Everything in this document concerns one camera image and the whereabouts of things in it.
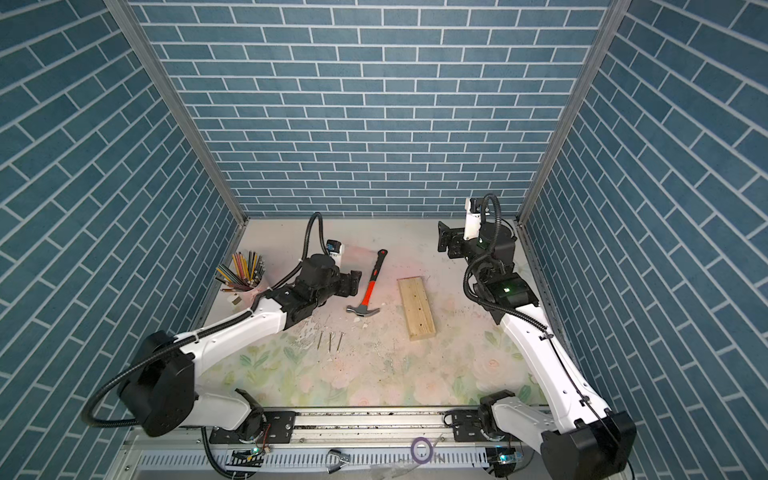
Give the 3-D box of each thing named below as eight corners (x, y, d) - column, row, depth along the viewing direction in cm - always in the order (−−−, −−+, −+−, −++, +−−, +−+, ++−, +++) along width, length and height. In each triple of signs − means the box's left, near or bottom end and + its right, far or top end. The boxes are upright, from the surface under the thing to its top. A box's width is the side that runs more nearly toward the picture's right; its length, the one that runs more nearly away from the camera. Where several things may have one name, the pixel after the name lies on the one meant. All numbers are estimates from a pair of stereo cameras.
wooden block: (410, 340, 90) (410, 335, 87) (398, 284, 103) (398, 278, 100) (436, 335, 91) (437, 331, 88) (421, 280, 104) (422, 275, 101)
